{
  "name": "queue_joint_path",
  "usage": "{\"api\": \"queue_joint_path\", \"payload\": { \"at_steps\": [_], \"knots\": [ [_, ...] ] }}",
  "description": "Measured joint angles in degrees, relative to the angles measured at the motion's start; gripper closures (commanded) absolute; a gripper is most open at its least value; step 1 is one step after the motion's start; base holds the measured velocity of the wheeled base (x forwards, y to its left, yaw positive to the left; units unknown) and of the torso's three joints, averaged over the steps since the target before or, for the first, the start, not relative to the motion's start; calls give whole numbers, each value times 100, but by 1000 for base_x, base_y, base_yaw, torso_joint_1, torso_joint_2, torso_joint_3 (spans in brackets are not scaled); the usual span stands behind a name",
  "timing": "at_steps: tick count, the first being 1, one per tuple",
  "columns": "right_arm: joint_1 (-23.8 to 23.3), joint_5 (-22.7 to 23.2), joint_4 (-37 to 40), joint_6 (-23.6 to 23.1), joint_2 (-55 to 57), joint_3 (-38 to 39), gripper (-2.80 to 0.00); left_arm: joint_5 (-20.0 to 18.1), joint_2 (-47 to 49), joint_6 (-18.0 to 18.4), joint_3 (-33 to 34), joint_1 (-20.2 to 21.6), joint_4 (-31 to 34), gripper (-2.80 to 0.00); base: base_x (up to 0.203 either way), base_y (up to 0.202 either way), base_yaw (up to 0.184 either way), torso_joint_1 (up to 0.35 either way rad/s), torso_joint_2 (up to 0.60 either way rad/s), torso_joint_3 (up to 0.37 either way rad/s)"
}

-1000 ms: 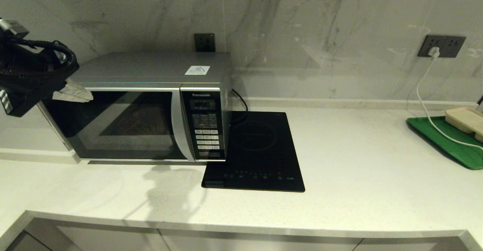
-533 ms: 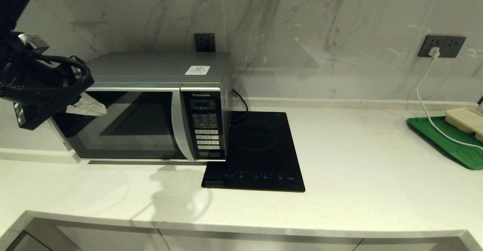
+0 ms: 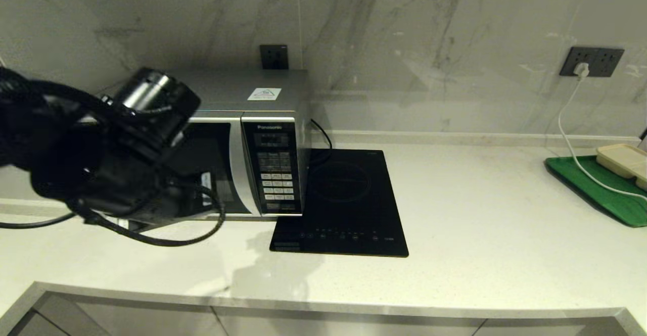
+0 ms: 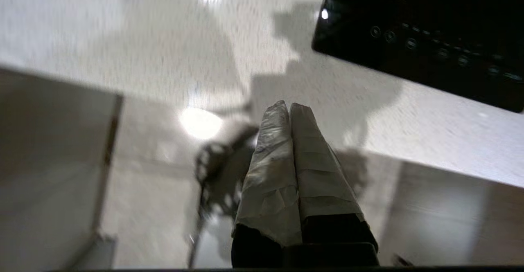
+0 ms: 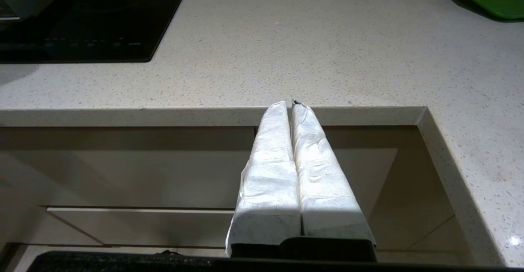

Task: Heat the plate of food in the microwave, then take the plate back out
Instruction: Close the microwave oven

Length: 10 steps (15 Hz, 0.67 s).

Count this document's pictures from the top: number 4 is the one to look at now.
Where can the black induction cooktop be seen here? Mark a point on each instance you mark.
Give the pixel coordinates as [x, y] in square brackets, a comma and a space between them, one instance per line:
[430, 39]

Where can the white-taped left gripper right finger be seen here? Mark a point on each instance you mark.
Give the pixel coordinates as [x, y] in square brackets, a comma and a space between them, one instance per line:
[321, 182]

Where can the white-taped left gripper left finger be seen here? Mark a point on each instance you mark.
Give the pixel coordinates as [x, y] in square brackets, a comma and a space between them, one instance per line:
[268, 182]

